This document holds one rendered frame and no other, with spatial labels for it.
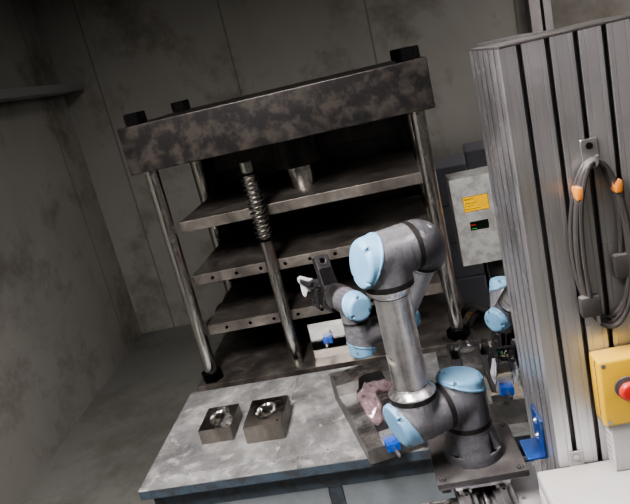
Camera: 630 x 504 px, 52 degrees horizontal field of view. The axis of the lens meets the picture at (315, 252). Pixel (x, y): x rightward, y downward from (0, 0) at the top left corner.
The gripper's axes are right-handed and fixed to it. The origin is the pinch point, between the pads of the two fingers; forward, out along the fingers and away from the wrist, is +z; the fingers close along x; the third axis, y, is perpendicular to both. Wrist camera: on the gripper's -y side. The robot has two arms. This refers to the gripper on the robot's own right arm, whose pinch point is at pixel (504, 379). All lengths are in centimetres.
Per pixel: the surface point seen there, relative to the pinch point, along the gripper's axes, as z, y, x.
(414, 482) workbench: 34.8, 2.2, -32.2
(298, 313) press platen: -6, -79, -79
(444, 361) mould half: 1.5, -24.7, -17.6
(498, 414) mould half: 10.8, 3.1, -2.9
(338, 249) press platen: -36, -73, -58
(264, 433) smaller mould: 21, -11, -86
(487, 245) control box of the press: -31, -80, 8
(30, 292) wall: 2, -208, -287
